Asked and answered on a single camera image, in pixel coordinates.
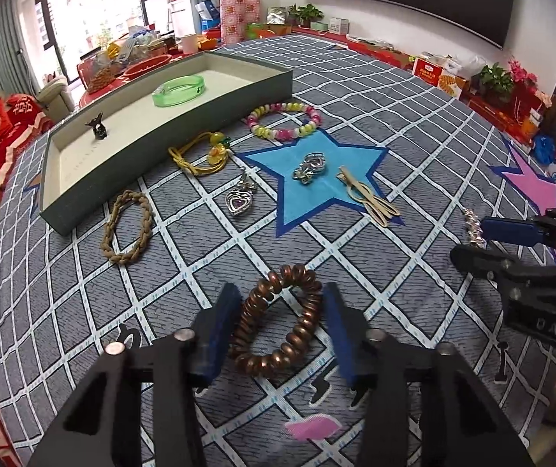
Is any clear snack jar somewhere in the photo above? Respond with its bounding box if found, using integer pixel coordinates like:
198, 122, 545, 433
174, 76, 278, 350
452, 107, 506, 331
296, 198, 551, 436
86, 61, 118, 94

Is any gold hair clip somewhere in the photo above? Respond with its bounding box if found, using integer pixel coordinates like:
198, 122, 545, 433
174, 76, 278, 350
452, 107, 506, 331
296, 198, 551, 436
336, 165, 401, 228

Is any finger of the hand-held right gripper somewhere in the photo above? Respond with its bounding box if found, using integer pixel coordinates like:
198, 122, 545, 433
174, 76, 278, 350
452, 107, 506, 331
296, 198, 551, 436
481, 208, 556, 266
450, 244, 556, 302

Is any yellow cord bead bracelet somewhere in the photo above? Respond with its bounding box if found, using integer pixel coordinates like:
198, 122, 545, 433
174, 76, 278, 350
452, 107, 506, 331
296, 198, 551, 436
168, 131, 234, 176

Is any leafy potted plant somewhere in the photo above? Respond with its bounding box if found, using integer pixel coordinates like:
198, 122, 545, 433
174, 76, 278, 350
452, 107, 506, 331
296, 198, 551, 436
473, 63, 515, 103

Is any orange white carton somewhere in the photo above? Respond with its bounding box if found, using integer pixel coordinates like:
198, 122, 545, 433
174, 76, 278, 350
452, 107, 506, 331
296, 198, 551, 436
412, 56, 471, 98

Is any pink flower bouquet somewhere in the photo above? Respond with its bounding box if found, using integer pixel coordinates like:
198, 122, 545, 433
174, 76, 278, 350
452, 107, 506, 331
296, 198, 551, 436
507, 58, 539, 89

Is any pink yellow beaded bracelet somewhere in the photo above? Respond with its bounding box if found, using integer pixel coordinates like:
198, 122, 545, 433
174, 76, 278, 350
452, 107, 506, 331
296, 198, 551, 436
246, 100, 322, 141

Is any red covered low cabinet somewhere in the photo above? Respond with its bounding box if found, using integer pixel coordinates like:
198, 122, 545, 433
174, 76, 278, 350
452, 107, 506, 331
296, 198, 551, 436
292, 26, 551, 151

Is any green potted plant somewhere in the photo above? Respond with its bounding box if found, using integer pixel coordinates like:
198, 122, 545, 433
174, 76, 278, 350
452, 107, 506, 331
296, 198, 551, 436
288, 4, 325, 27

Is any silver heart pendant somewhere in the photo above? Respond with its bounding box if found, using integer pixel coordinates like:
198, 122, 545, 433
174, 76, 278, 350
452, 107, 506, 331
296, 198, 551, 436
225, 168, 258, 217

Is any black hair claw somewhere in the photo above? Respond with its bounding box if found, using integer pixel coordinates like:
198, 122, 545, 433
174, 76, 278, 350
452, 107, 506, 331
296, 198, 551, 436
86, 112, 109, 141

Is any blue plastic bag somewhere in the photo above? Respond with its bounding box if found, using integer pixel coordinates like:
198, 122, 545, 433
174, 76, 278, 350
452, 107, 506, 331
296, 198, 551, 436
533, 135, 556, 163

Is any tan braided bracelet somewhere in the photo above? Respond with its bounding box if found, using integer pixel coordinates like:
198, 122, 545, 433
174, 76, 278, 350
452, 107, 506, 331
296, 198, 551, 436
101, 190, 155, 266

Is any beige armchair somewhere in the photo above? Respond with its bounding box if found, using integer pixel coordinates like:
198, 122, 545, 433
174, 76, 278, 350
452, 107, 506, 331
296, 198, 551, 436
0, 78, 77, 120

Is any green translucent bangle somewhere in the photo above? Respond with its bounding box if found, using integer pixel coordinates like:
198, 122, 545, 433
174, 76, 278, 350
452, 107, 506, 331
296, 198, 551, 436
152, 74, 206, 108

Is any rhinestone hair clip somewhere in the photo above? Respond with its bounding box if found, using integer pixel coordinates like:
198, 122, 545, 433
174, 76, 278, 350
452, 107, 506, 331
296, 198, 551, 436
462, 208, 487, 249

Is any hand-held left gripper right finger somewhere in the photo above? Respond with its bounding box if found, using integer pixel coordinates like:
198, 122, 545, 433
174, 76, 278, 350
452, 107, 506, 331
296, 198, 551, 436
324, 282, 534, 467

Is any grey-green jewelry tray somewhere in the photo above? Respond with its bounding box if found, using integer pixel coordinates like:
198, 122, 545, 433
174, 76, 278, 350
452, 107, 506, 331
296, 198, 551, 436
39, 51, 292, 237

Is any blue white paper bag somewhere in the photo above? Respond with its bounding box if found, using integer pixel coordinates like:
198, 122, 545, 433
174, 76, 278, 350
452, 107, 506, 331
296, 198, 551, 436
195, 0, 221, 23

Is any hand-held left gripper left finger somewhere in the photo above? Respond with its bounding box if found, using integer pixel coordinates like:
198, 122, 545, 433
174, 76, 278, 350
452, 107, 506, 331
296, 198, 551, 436
27, 282, 245, 467

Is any red patterned gift box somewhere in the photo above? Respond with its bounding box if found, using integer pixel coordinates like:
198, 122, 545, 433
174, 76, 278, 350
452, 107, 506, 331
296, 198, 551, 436
220, 0, 260, 46

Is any red round table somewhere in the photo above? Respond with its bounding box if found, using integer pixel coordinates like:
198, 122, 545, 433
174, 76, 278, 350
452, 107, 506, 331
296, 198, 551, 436
77, 41, 220, 108

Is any red plastic basket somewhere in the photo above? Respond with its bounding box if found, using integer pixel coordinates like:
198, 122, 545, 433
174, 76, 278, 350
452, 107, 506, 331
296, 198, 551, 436
122, 54, 172, 79

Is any copper spiral hair tie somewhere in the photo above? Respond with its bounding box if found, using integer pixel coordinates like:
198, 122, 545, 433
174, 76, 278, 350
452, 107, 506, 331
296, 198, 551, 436
228, 263, 324, 379

